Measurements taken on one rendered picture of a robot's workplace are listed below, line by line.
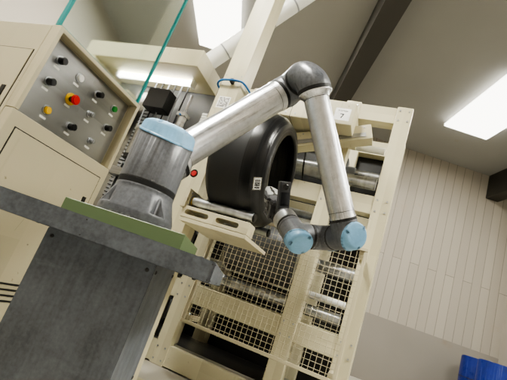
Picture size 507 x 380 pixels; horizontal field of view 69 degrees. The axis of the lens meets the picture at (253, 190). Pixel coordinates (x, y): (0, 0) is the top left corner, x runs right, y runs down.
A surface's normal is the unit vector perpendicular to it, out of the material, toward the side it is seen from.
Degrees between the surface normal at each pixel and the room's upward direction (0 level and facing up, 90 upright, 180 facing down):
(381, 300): 90
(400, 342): 90
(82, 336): 90
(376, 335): 90
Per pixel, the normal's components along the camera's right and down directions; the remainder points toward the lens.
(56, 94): 0.91, 0.22
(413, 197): 0.05, -0.26
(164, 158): 0.50, -0.09
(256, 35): -0.27, -0.36
